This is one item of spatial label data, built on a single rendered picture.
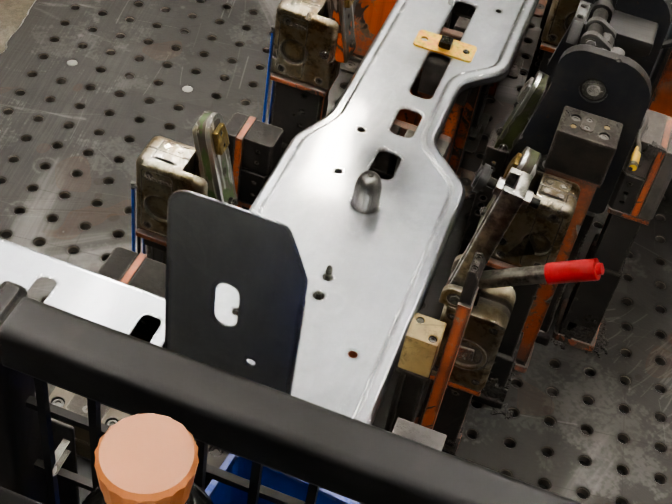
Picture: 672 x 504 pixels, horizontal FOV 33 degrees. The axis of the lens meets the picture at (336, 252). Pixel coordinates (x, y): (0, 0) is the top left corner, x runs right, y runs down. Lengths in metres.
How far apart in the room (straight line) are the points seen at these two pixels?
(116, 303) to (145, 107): 0.73
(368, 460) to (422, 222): 0.89
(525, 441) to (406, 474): 1.09
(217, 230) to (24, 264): 0.43
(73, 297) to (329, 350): 0.27
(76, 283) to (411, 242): 0.37
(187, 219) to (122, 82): 1.10
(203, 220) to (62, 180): 0.93
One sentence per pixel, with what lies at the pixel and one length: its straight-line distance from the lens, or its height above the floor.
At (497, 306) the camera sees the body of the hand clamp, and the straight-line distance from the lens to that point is 1.18.
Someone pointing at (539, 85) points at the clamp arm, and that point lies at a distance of 1.39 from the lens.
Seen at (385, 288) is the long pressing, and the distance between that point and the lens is 1.24.
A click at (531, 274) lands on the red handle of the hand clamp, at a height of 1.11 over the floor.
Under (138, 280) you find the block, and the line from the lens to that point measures 1.24.
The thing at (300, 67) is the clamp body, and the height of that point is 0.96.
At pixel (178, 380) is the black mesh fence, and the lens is 0.46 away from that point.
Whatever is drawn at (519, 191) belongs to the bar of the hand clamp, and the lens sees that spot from 1.06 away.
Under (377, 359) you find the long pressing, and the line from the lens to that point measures 1.17.
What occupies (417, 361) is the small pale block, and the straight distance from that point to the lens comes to 1.14.
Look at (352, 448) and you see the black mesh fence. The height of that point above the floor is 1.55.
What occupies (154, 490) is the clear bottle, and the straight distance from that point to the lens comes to 0.33.
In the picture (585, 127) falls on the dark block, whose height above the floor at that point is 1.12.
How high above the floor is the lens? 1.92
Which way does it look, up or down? 47 degrees down
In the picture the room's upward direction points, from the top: 10 degrees clockwise
